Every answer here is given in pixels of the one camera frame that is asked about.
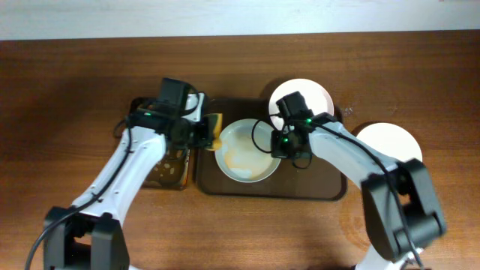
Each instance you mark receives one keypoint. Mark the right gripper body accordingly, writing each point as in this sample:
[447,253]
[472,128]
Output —
[280,148]

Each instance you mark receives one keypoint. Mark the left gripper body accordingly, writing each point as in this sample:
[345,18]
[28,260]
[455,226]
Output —
[205,133]

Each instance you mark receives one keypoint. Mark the green yellow sponge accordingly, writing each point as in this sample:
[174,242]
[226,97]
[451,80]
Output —
[214,131]

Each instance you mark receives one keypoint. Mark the pink plate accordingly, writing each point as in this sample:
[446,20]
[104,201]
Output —
[316,97]

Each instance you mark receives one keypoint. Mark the pale green plate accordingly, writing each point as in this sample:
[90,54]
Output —
[239,158]

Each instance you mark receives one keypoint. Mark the white plate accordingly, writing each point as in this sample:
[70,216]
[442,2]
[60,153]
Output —
[391,140]

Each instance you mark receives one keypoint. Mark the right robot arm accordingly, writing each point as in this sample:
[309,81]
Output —
[402,212]

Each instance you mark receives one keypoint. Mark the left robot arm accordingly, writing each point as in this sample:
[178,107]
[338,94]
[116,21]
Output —
[89,233]

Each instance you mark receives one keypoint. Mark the large brown serving tray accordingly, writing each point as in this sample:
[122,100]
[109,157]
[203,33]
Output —
[320,181]

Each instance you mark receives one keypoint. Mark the small black water tray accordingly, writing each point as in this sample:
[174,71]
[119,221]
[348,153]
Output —
[163,166]

